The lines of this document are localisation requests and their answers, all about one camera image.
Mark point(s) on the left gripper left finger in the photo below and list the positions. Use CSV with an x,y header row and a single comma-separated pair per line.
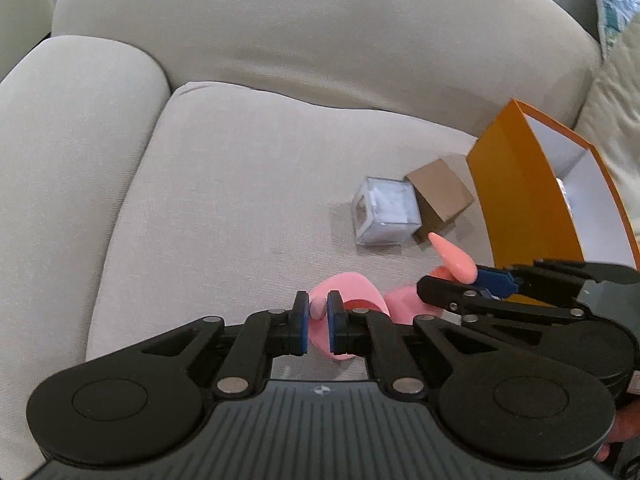
x,y
250,348

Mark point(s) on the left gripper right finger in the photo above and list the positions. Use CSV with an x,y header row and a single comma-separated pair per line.
x,y
373,336

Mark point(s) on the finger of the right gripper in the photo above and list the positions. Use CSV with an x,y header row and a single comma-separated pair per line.
x,y
466,300
518,277

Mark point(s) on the pink silicone cup holder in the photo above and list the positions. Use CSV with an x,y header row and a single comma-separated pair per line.
x,y
356,292

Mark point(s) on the pink silicone block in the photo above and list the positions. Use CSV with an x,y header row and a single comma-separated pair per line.
x,y
457,267

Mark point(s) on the brown cardboard cube box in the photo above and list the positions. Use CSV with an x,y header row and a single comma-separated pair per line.
x,y
440,194

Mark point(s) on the clear plastic cube box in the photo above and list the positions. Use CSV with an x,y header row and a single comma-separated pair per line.
x,y
385,212

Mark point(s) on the orange cardboard box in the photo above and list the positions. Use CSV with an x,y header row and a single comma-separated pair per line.
x,y
546,193

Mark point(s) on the beige throw pillow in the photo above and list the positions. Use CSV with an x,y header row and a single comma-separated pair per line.
x,y
610,117

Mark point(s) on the beige sofa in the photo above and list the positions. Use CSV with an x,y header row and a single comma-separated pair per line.
x,y
170,167

